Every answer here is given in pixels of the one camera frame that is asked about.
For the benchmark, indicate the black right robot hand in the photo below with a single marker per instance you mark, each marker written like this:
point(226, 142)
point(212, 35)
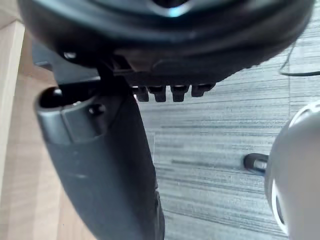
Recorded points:
point(105, 162)

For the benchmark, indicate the light wooden cabinet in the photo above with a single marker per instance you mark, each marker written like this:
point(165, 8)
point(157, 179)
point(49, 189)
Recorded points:
point(22, 150)

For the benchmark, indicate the dark robot foot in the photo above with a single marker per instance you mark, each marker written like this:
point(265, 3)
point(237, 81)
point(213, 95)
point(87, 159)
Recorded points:
point(255, 163)

